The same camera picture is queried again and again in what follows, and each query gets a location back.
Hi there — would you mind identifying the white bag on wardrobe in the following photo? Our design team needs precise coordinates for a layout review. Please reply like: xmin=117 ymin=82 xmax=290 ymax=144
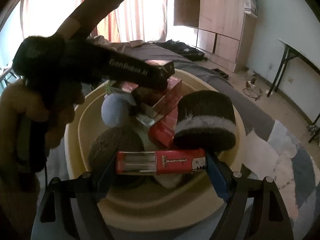
xmin=245 ymin=0 xmax=258 ymax=18

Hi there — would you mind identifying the pink curtain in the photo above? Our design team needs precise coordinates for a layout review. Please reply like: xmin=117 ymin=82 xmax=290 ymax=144
xmin=20 ymin=0 xmax=167 ymax=42

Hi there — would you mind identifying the blue white checkered rug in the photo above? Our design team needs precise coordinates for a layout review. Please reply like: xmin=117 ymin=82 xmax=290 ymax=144
xmin=32 ymin=119 xmax=320 ymax=240

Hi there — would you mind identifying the black white striped plush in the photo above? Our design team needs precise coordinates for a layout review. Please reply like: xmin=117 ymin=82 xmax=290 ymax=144
xmin=173 ymin=90 xmax=236 ymax=153

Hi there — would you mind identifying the green plush toy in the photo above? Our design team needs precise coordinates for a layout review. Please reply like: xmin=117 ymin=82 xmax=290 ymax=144
xmin=104 ymin=80 xmax=116 ymax=95

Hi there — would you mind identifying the black foam tray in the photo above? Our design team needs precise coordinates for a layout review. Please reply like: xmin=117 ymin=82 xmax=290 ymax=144
xmin=212 ymin=68 xmax=229 ymax=80

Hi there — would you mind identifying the cream plastic basin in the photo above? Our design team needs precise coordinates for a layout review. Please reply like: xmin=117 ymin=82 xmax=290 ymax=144
xmin=64 ymin=68 xmax=247 ymax=233

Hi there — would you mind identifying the black cable on floor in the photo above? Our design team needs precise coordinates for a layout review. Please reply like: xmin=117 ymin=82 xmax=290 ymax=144
xmin=242 ymin=78 xmax=263 ymax=101

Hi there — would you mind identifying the red cardboard box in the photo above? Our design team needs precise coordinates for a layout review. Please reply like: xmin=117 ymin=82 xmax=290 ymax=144
xmin=120 ymin=60 xmax=183 ymax=151

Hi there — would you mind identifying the open black suitcase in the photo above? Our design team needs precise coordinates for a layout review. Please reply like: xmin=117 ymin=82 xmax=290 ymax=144
xmin=153 ymin=40 xmax=208 ymax=62

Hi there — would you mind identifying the lavender plush ball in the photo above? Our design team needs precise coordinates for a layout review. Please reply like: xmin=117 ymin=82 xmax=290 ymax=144
xmin=101 ymin=93 xmax=136 ymax=128

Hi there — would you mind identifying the person's hand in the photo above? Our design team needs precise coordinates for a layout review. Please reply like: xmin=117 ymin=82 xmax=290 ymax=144
xmin=1 ymin=80 xmax=85 ymax=173

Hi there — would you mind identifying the red clear tube box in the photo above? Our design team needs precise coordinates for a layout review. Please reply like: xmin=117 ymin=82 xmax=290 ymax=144
xmin=116 ymin=149 xmax=206 ymax=176

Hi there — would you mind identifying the wooden wardrobe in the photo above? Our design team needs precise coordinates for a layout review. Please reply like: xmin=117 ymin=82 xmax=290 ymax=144
xmin=173 ymin=0 xmax=256 ymax=72

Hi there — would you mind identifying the black folding table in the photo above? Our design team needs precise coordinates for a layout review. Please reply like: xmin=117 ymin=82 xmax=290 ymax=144
xmin=267 ymin=39 xmax=319 ymax=143

